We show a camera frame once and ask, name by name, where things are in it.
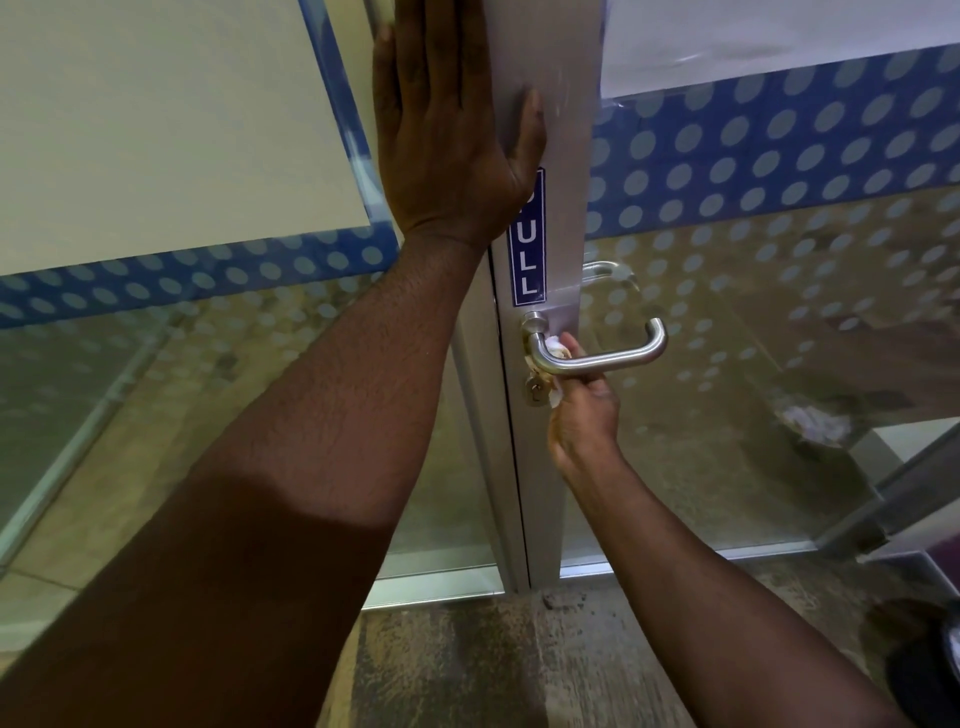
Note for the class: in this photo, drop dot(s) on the person's left hand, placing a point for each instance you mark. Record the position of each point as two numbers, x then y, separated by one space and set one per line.
450 150

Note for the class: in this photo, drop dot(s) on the person's right hand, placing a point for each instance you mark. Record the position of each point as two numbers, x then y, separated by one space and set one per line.
585 427

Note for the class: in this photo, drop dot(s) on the white wet wipe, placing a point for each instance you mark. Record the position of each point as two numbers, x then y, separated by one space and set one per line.
553 346

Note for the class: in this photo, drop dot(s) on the glass door with metal frame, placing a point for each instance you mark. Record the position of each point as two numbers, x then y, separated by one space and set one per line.
555 45

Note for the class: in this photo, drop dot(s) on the person's right forearm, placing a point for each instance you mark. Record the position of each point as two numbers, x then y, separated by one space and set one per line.
712 615

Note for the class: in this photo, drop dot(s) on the blue PULL sign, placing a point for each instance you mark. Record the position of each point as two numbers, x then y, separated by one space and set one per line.
527 262

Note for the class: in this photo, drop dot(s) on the brass keyhole cylinder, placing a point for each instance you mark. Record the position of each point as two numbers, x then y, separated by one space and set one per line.
535 390

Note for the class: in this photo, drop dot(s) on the white paper sheet on partition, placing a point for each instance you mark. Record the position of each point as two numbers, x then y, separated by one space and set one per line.
150 127

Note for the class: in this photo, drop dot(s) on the black waste bin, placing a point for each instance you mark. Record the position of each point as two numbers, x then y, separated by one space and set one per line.
922 675

